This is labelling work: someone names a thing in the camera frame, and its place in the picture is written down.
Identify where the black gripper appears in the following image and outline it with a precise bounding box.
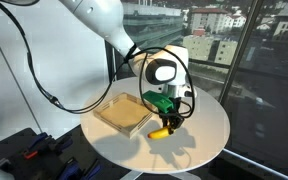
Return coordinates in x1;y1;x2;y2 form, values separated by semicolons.
158;108;185;135

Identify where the yellow banana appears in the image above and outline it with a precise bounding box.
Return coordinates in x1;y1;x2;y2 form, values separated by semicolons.
147;125;174;140

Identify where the shallow wooden box tray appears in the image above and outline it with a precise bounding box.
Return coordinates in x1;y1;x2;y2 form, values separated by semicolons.
92;92;159;140

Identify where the white table base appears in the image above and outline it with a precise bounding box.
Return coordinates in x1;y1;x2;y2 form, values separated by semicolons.
120;170;193;180

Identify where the dark corner window mullion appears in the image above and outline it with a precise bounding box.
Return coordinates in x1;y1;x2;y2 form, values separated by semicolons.
103;39;122;84

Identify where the white window sill strip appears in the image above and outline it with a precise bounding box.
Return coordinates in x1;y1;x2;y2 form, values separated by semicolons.
222;148;288;180

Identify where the dark slim window mullion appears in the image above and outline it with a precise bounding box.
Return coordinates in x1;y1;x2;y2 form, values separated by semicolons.
218;0;265;106

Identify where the dark blue black clamp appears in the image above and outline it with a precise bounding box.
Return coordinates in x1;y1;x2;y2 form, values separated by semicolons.
52;134;74;155

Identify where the blue clamp with orange trigger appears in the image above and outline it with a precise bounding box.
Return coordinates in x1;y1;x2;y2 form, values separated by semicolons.
23;132;52;160

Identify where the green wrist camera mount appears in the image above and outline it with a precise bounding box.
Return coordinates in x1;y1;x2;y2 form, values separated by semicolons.
141;89;176;113

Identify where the dark horizontal window rail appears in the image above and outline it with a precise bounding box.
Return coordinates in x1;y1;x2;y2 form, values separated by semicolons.
187;57;288;82

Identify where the blue handled clamp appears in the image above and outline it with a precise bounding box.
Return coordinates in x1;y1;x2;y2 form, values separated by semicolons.
83;161;104;180
57;159;82;180

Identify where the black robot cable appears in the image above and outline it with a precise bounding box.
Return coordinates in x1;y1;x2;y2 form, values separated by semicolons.
0;0;197;120

